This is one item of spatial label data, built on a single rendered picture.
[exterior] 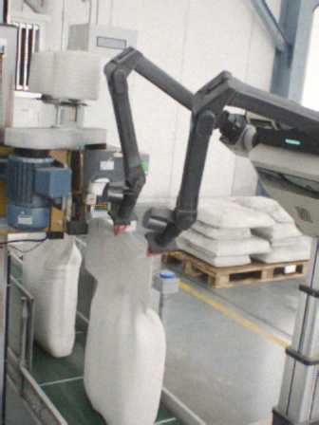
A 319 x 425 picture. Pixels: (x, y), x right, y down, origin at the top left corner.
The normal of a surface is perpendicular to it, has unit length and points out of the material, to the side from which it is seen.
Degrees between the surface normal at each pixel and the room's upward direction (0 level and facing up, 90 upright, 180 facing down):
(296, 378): 90
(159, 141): 90
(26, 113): 90
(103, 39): 90
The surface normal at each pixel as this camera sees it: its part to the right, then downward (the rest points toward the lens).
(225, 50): 0.52, 0.23
